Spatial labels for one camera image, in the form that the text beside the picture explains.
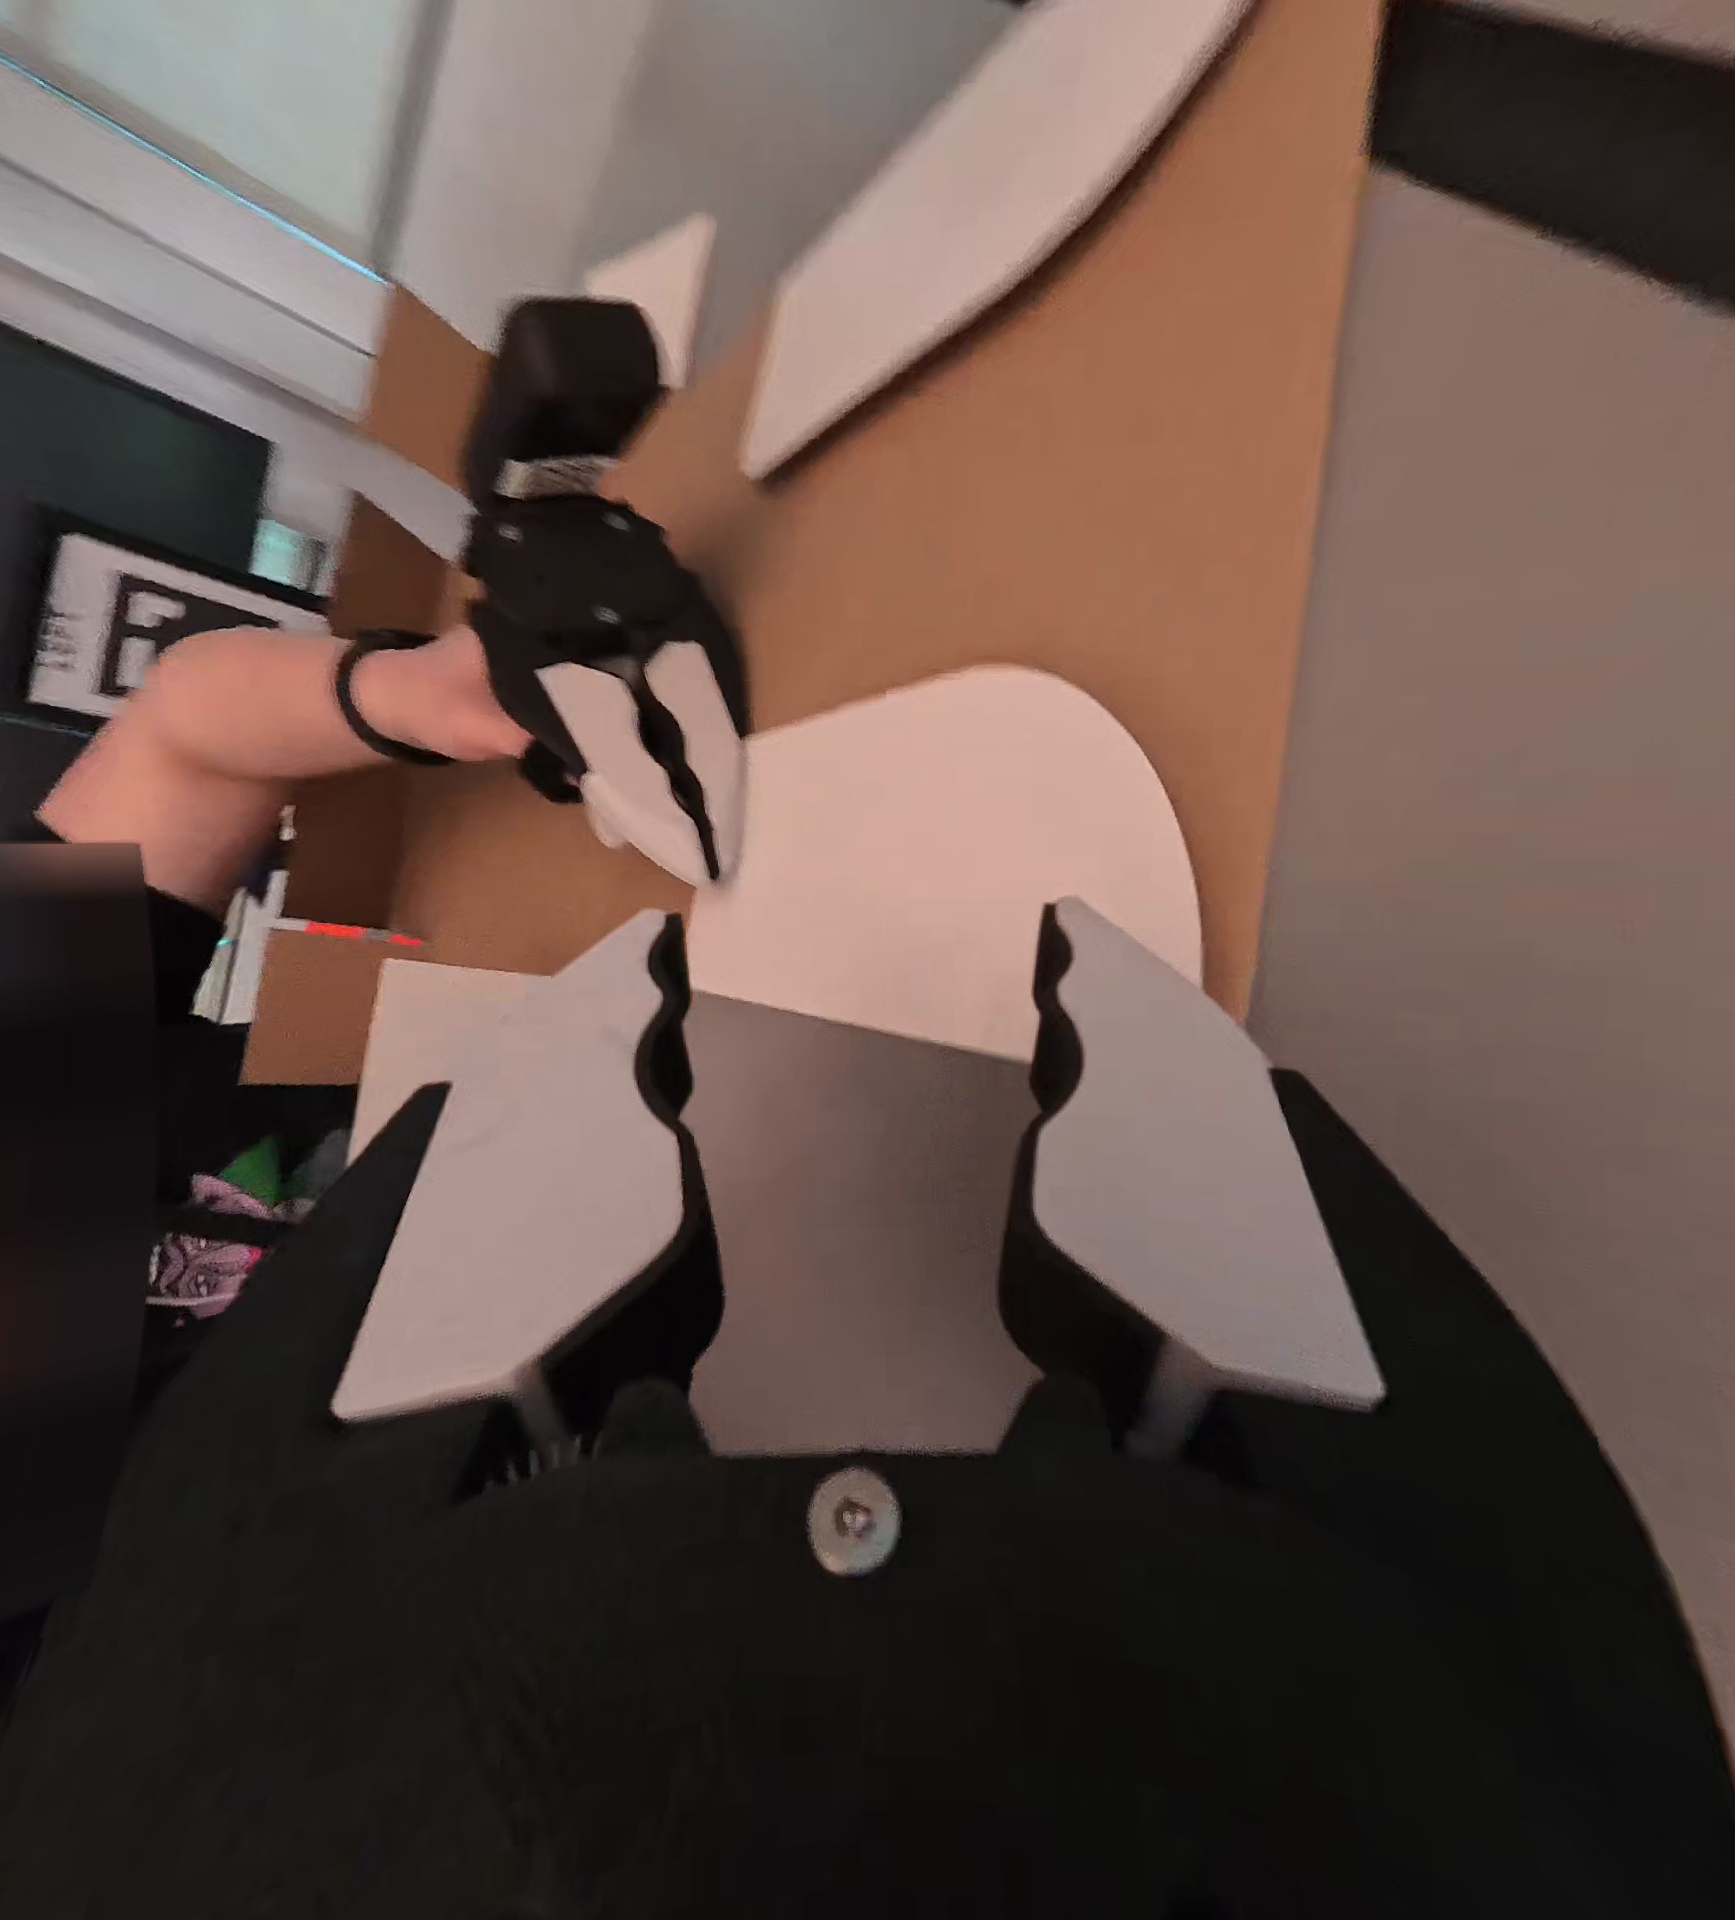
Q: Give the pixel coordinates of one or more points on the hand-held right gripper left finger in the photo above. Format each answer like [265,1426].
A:
[539,1200]

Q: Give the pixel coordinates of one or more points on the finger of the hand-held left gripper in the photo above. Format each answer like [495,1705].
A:
[711,734]
[605,734]

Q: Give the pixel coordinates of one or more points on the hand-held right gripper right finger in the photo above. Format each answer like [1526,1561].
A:
[1199,1200]

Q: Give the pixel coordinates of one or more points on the white and brown cardboard box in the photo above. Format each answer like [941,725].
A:
[1049,451]

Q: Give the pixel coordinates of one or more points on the person's left forearm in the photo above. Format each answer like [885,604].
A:
[193,720]

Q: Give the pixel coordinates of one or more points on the person's left hand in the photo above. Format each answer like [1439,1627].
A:
[417,698]

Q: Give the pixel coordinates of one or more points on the black and white sign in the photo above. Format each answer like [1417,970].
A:
[87,601]

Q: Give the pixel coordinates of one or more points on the window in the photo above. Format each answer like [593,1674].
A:
[207,120]

